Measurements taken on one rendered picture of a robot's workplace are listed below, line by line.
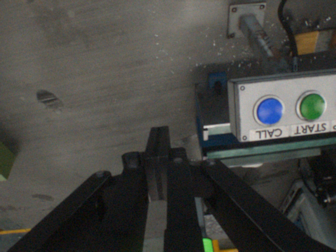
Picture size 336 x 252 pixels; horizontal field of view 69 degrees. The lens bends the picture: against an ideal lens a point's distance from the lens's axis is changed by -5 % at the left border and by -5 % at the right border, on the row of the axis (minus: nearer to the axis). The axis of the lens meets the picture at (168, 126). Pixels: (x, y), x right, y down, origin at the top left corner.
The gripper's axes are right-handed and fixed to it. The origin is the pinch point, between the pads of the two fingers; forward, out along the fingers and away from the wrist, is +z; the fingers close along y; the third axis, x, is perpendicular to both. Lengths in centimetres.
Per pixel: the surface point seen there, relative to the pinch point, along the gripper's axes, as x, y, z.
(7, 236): -202, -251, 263
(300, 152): -18, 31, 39
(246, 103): 1.2, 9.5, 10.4
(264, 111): 0.1, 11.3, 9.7
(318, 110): -0.4, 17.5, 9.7
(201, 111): -4.4, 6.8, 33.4
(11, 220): -157, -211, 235
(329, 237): -55, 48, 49
